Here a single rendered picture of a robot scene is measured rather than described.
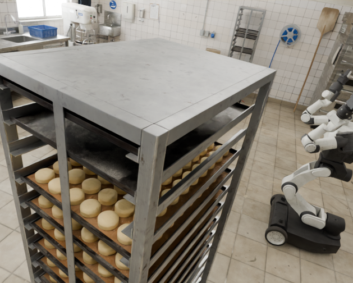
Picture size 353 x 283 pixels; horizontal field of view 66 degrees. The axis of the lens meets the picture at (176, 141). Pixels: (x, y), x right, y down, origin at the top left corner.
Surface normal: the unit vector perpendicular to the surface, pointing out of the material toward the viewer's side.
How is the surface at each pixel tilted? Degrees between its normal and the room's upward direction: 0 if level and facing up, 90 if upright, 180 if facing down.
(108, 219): 0
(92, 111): 90
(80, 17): 90
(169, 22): 90
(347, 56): 91
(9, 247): 0
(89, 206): 0
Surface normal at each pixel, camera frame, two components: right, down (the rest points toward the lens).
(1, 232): 0.14, -0.86
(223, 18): -0.35, 0.43
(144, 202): -0.55, 0.35
